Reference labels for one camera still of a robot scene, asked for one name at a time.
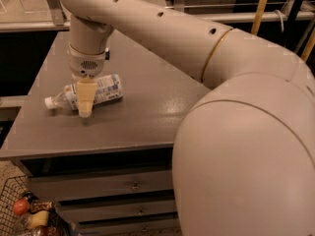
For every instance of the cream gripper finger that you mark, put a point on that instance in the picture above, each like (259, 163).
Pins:
(86, 89)

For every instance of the grey drawer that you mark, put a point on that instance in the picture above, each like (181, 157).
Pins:
(105, 211)
(84, 186)
(109, 230)

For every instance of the clear plastic water bottle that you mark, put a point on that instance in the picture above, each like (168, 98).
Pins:
(108, 88)

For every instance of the bottom grey drawer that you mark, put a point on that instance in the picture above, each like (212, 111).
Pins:
(109, 230)

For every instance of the grey metal railing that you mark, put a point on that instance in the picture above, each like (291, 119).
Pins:
(124, 15)

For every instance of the yellow wooden pole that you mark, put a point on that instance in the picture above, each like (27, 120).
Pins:
(258, 16)

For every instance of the grey drawer cabinet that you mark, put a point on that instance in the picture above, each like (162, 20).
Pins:
(133, 134)

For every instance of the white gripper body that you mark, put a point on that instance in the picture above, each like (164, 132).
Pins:
(88, 65)

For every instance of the black stand pole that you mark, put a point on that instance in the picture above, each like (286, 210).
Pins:
(293, 12)

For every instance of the black wire basket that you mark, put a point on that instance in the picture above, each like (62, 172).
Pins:
(12, 190)

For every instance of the dark blue snack packet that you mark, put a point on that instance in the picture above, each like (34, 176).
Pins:
(107, 53)

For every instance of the red brown jar in basket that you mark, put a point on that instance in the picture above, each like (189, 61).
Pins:
(46, 231)

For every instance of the top grey drawer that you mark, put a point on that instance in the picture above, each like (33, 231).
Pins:
(84, 186)

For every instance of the pale yellow bottle in basket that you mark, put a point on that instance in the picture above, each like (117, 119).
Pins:
(30, 221)

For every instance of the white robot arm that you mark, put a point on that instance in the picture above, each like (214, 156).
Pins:
(243, 157)

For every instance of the orange round fruit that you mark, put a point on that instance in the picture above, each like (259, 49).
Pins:
(21, 206)

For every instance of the middle grey drawer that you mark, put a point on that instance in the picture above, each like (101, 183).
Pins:
(105, 211)

